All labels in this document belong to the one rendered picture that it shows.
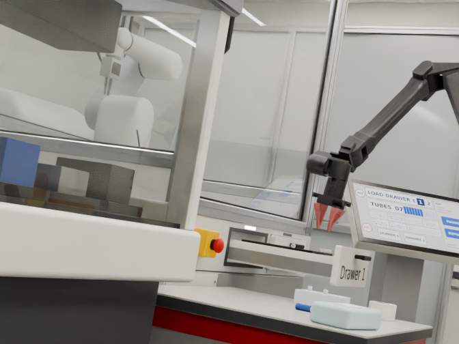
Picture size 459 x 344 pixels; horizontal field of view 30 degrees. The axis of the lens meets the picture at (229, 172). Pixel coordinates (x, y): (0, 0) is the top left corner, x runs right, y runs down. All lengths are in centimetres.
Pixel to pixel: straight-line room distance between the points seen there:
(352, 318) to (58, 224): 69
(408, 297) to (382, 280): 12
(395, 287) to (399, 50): 140
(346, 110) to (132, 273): 293
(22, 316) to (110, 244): 19
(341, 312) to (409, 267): 166
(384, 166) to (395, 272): 96
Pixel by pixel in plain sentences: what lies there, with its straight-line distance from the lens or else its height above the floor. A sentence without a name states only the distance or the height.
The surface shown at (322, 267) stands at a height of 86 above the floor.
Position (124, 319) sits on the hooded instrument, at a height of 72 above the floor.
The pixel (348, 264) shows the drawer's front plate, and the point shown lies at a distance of 242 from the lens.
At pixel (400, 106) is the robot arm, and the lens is 263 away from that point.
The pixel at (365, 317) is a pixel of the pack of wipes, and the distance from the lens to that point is 182.
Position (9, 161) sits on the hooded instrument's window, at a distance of 125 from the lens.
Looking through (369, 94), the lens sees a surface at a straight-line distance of 434.
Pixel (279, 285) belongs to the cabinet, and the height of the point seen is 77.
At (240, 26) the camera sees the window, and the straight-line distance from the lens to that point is 243.
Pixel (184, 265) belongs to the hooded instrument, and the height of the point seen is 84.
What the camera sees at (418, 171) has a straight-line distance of 418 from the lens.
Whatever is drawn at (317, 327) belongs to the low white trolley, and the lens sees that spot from 175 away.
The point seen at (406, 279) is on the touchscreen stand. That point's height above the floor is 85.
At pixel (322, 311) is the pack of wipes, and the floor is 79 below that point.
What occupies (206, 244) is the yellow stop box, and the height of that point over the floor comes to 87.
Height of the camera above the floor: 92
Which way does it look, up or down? 4 degrees up
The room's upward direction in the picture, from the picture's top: 9 degrees clockwise
